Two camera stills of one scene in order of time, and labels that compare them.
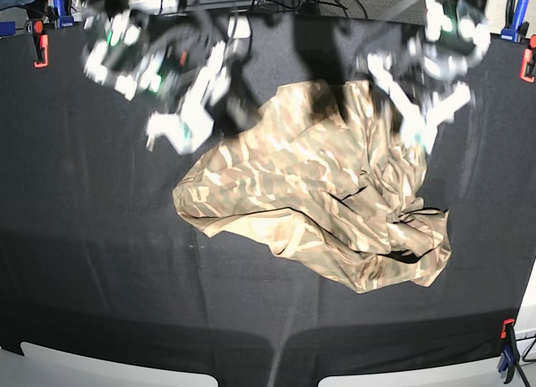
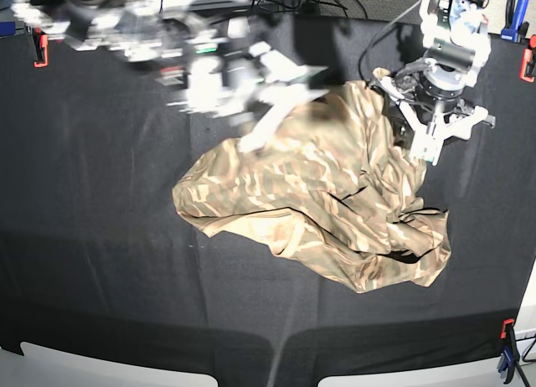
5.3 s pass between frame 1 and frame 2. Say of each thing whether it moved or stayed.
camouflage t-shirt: stayed
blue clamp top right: stayed
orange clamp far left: stayed
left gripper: moved
